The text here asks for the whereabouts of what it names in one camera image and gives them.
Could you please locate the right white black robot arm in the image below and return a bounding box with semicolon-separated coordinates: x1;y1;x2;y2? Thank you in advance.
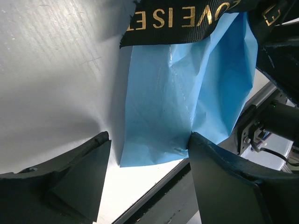
235;0;299;163

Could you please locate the black gold-lettered ribbon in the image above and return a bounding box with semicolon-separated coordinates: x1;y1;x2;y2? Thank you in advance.
120;0;287;48

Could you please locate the blue wrapping paper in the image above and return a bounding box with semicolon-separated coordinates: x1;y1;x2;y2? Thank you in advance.
120;13;258;167

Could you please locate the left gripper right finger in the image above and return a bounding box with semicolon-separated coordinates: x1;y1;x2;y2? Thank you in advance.
188;133;299;224

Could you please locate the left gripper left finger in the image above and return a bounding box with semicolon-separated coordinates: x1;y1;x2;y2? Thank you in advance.
0;132;111;224

